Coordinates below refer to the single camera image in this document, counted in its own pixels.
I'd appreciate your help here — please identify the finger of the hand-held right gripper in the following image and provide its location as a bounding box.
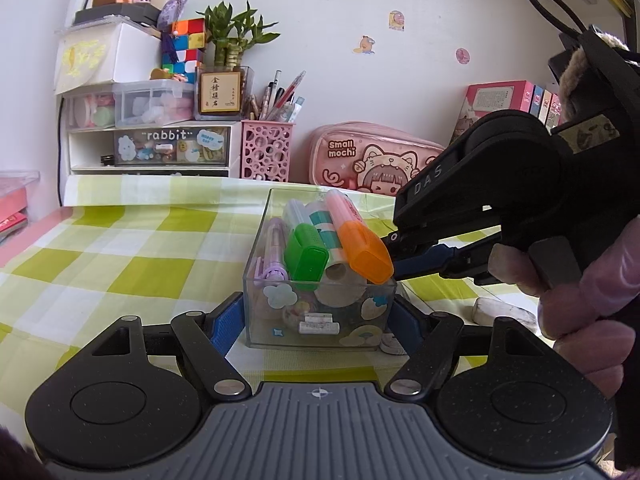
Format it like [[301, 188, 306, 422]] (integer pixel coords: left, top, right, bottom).
[[385, 227, 505, 261], [395, 242, 496, 283]]

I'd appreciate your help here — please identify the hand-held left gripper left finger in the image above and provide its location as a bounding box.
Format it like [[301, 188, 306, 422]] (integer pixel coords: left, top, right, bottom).
[[82, 292, 251, 401]]

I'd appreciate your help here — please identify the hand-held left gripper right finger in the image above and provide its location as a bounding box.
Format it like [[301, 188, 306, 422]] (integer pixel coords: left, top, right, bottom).
[[385, 296, 553, 400]]

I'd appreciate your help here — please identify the clear plastic box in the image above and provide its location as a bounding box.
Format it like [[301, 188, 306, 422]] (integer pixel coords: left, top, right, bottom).
[[243, 187, 398, 351]]

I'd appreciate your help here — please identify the orange capped highlighter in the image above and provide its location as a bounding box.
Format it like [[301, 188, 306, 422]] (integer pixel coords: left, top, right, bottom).
[[324, 188, 395, 285]]

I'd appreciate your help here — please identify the white glue stick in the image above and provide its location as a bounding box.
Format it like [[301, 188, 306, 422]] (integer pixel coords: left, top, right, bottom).
[[306, 202, 362, 307]]

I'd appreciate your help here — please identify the green capped highlighter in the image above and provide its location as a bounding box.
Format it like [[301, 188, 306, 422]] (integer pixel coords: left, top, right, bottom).
[[282, 199, 330, 292]]

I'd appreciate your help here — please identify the person's right hand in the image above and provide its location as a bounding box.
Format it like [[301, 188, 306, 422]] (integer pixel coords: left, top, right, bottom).
[[487, 220, 640, 401]]

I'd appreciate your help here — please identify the pink striped spine book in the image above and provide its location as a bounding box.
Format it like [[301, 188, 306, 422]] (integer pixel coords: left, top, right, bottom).
[[547, 93, 564, 134]]

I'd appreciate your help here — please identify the dirty white eraser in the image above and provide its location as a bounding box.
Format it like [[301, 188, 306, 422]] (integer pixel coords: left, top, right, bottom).
[[472, 297, 539, 329]]

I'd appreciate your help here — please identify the pink cartoon pencil case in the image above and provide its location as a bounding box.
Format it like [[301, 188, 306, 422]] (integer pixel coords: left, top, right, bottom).
[[308, 122, 446, 194]]

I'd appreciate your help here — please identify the green checked tablecloth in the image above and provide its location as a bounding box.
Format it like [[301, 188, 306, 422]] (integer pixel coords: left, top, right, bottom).
[[0, 172, 617, 480]]

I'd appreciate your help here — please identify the pink mesh pen holder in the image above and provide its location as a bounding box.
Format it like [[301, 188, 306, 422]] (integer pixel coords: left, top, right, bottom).
[[241, 119, 296, 182]]

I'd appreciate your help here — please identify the white drawer organizer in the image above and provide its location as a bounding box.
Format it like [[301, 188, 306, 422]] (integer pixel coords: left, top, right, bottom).
[[67, 122, 244, 179]]

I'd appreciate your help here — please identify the bunch of pens and pencils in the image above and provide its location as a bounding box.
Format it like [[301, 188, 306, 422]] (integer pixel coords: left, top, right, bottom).
[[244, 70, 306, 124]]

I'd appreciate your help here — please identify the glass plant pot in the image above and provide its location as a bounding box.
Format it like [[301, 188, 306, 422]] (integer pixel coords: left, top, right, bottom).
[[193, 64, 251, 121]]

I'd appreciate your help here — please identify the clear lidded storage box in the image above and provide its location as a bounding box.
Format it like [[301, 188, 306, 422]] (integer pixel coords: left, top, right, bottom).
[[64, 82, 196, 129]]

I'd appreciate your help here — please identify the pink flat box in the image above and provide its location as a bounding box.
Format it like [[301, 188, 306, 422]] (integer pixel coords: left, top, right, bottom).
[[0, 169, 41, 246]]

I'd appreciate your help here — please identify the green bamboo plant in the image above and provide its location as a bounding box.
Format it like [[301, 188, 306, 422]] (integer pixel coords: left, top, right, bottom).
[[197, 0, 281, 69]]

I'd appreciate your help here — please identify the colourful puzzle cube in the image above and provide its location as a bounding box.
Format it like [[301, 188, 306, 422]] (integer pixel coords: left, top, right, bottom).
[[160, 17, 207, 84]]

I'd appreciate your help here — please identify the white cardboard box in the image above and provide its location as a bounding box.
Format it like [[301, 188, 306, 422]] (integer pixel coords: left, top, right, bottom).
[[54, 22, 164, 96]]

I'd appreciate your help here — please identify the black flat box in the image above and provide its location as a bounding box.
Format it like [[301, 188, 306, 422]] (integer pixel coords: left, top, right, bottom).
[[73, 2, 162, 26]]

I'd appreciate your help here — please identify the black cable loop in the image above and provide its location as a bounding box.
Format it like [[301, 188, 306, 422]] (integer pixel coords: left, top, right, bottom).
[[524, 0, 589, 37]]

